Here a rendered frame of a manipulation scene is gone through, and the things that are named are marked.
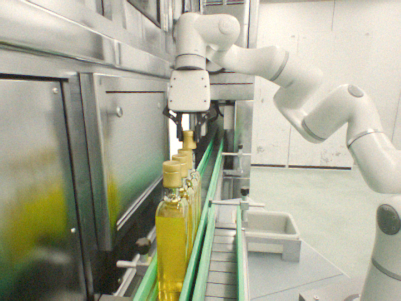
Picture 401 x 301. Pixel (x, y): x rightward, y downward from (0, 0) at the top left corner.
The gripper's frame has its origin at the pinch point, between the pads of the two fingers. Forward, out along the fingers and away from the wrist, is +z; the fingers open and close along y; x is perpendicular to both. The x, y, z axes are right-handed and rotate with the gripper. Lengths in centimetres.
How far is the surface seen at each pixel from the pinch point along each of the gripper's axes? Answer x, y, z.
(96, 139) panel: -19.4, -13.4, 3.1
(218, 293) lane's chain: -8.3, 8.4, 34.0
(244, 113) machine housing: 92, 19, -22
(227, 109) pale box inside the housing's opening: 102, 9, -26
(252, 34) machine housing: 81, 21, -63
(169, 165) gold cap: -17.9, -0.5, 7.5
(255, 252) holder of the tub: 24.3, 19.5, 36.7
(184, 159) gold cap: -11.8, 1.1, 6.3
